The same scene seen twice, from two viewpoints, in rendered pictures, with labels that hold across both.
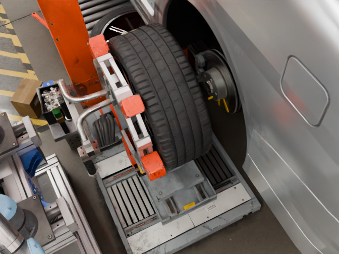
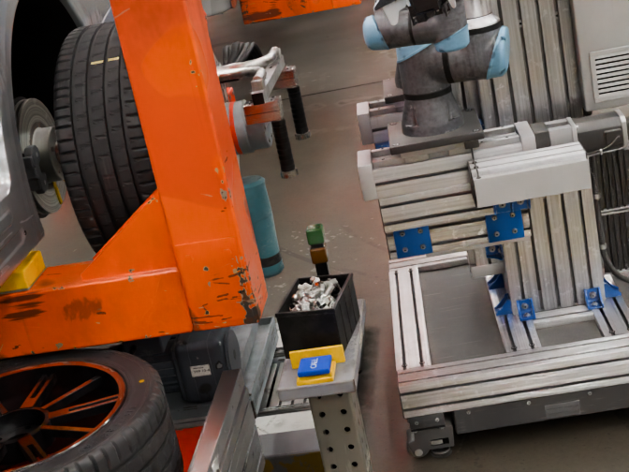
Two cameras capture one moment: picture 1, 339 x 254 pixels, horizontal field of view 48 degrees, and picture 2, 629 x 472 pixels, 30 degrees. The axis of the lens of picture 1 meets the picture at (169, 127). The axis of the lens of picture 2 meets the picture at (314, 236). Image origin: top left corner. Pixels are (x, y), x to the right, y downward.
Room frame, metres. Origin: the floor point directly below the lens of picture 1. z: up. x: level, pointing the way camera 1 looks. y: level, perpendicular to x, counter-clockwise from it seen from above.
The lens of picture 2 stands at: (3.57, 1.91, 1.59)
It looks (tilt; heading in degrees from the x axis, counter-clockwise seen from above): 20 degrees down; 210
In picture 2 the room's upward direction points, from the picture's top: 12 degrees counter-clockwise
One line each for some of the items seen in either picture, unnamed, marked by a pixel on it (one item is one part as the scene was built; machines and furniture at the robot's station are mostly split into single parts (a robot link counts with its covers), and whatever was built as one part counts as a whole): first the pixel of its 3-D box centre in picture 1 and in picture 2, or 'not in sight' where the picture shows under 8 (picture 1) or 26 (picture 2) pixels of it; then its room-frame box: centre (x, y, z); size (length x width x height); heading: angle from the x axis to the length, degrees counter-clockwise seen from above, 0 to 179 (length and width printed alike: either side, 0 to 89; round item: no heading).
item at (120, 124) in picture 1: (109, 118); (228, 129); (1.02, 0.27, 0.85); 0.21 x 0.14 x 0.14; 110
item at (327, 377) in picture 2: not in sight; (316, 373); (1.59, 0.72, 0.46); 0.08 x 0.08 x 0.01; 20
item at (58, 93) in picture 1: (65, 93); (263, 110); (1.13, 0.45, 0.93); 0.09 x 0.05 x 0.05; 110
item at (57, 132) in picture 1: (58, 109); (325, 346); (1.43, 0.66, 0.44); 0.43 x 0.17 x 0.03; 20
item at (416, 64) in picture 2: not in sight; (425, 60); (1.01, 0.85, 0.98); 0.13 x 0.12 x 0.14; 100
